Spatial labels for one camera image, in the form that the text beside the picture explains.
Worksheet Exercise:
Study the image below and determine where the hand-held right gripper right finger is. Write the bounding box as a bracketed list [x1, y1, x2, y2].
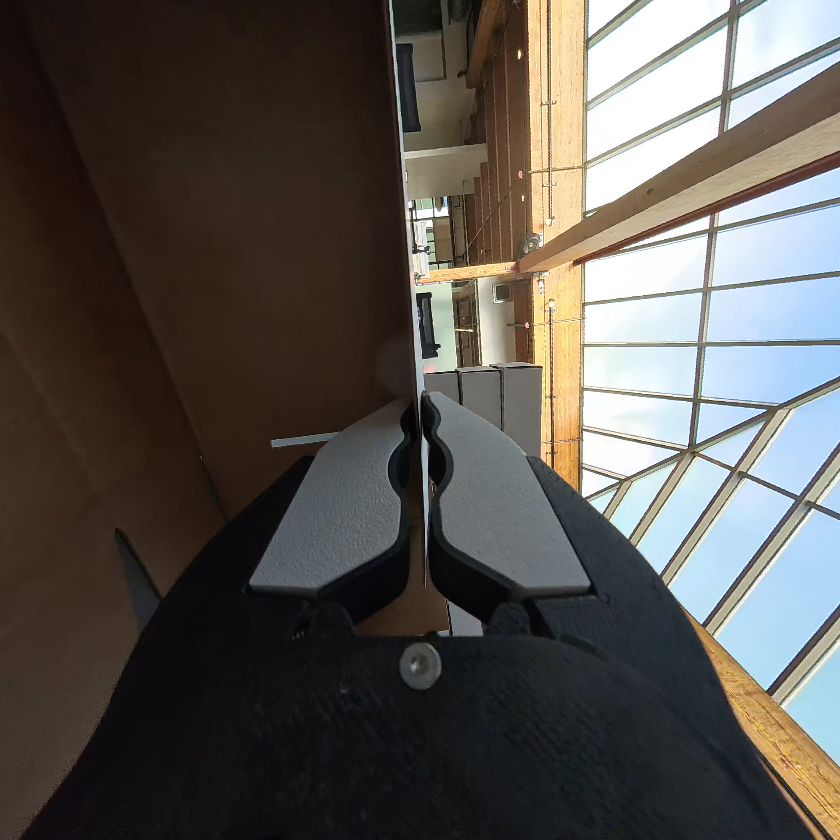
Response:
[420, 390, 593, 627]

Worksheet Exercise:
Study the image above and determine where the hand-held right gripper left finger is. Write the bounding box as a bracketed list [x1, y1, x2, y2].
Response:
[248, 395, 419, 626]

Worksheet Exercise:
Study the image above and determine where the white cardboard box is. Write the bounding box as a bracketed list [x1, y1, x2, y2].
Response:
[0, 0, 454, 840]

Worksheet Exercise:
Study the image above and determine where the stack of white cardboard boxes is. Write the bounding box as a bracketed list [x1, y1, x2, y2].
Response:
[425, 362, 544, 460]

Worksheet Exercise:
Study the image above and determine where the black screen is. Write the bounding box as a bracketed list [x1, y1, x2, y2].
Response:
[416, 294, 442, 360]

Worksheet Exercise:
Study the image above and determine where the wooden roof beam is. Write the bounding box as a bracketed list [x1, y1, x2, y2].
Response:
[517, 62, 840, 275]

